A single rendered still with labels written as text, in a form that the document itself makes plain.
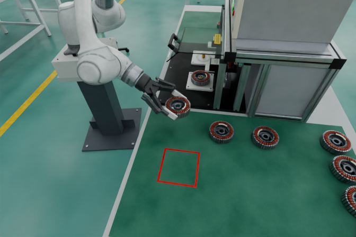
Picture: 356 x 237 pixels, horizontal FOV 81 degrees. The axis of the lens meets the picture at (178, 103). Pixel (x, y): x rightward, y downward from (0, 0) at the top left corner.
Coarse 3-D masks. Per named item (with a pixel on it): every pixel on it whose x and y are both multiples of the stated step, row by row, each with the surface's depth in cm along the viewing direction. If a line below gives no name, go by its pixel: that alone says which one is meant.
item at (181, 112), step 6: (180, 96) 95; (168, 102) 92; (174, 102) 94; (180, 102) 94; (186, 102) 92; (168, 108) 89; (174, 108) 92; (180, 108) 91; (186, 108) 89; (180, 114) 88; (186, 114) 90
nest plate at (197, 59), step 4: (192, 56) 141; (196, 56) 140; (200, 56) 140; (208, 56) 140; (212, 56) 140; (192, 60) 137; (196, 60) 137; (200, 60) 137; (204, 60) 137; (208, 60) 137; (192, 64) 135; (196, 64) 135; (200, 64) 134; (204, 64) 134
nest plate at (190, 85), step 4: (192, 72) 128; (212, 76) 125; (188, 80) 123; (212, 80) 122; (188, 84) 120; (192, 84) 120; (208, 84) 120; (188, 88) 119; (192, 88) 118; (196, 88) 118; (200, 88) 118; (204, 88) 118; (208, 88) 117
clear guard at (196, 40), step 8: (184, 32) 105; (192, 32) 105; (200, 32) 105; (208, 32) 104; (216, 32) 104; (176, 40) 106; (184, 40) 100; (192, 40) 99; (200, 40) 99; (208, 40) 99; (176, 48) 97; (184, 48) 95; (192, 48) 94; (200, 48) 94; (208, 48) 94; (216, 48) 94; (168, 56) 100
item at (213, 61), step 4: (212, 60) 112; (216, 60) 112; (208, 64) 117; (212, 64) 110; (216, 64) 110; (232, 64) 113; (208, 68) 114; (212, 68) 111; (216, 68) 111; (228, 68) 110; (232, 68) 111; (228, 72) 113; (236, 72) 110
